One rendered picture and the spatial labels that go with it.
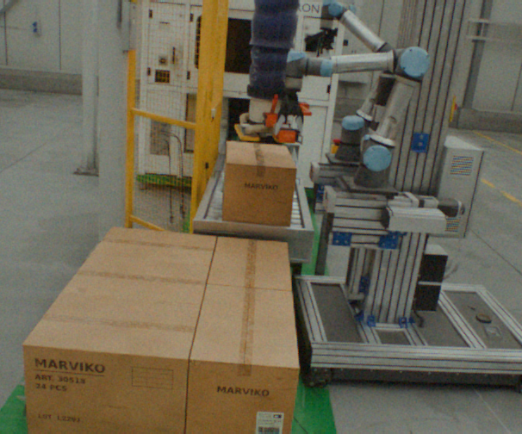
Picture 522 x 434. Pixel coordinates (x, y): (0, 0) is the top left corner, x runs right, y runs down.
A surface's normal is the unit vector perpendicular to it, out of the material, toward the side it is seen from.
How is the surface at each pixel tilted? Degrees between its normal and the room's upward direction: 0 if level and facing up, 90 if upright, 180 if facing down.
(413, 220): 90
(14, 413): 0
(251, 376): 90
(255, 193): 90
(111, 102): 90
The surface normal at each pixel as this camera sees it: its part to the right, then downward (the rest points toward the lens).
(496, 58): 0.06, 0.32
